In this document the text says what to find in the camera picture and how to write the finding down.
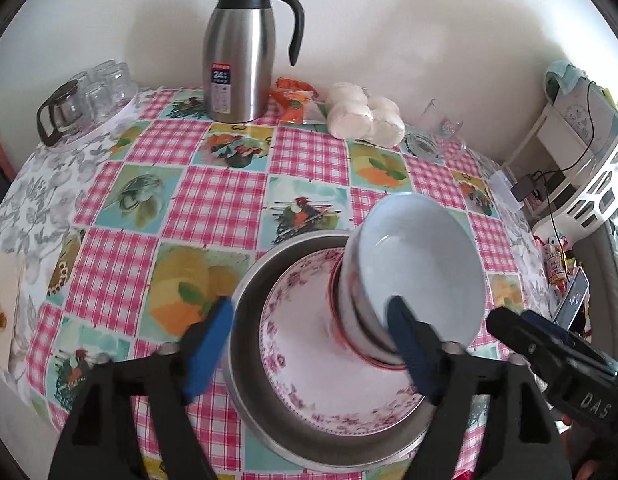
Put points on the pink floral round plate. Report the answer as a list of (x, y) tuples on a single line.
[(309, 350)]

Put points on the smartphone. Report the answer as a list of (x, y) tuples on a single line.
[(574, 295)]

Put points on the glass cups in holder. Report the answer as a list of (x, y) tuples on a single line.
[(69, 107)]

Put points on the small red white bottle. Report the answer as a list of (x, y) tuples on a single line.
[(554, 265)]

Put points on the orange snack packet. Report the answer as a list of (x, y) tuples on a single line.
[(294, 100)]

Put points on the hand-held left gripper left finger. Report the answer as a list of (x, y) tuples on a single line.
[(211, 345)]

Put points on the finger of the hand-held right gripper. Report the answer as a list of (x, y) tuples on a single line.
[(519, 330), (554, 327)]

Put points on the tall clear glass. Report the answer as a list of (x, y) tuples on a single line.
[(431, 115)]

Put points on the light blue cloth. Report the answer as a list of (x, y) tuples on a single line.
[(564, 77)]

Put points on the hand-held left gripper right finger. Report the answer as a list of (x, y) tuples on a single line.
[(414, 355)]

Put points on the white steamed bun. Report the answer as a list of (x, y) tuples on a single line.
[(346, 92)]

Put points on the white plastic basket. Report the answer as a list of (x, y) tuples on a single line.
[(599, 185)]

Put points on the light blue bowl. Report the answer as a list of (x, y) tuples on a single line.
[(419, 260)]

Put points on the stainless steel basin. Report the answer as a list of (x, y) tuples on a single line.
[(249, 360)]

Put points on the white plastic box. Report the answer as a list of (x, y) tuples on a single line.
[(504, 190)]

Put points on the white plastic basket shelf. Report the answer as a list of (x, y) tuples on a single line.
[(554, 130)]

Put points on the beige paper sheet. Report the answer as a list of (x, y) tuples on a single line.
[(9, 280)]

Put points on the black charger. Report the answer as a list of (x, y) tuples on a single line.
[(526, 187)]

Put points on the clear glass cup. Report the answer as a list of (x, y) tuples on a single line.
[(96, 102), (103, 72), (123, 82)]

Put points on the stainless steel thermos jug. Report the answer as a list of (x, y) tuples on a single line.
[(234, 35)]

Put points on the pink checked tablecloth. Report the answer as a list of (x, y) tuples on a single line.
[(129, 270)]

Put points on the strawberry print bowl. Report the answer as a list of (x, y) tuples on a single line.
[(346, 320)]

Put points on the bag of white buns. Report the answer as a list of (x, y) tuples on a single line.
[(349, 120), (386, 125)]

